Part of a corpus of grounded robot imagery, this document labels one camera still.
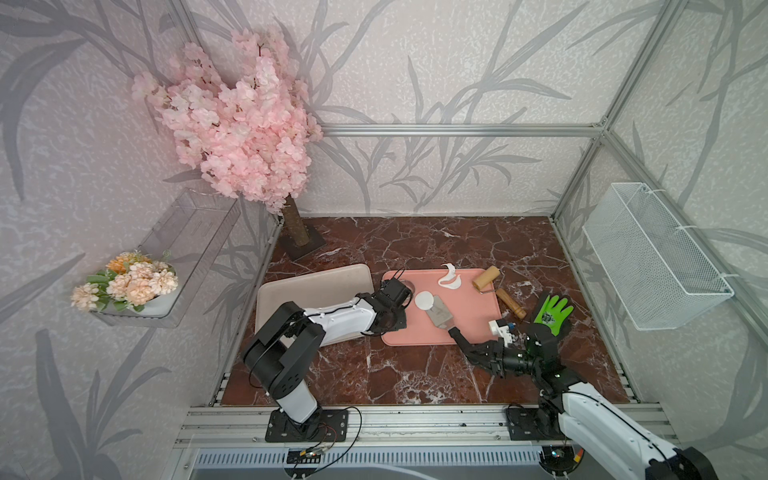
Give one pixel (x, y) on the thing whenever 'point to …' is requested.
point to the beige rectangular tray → (313, 289)
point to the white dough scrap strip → (450, 280)
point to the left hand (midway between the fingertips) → (401, 322)
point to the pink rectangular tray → (470, 310)
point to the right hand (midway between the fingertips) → (467, 354)
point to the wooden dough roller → (489, 281)
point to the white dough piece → (424, 300)
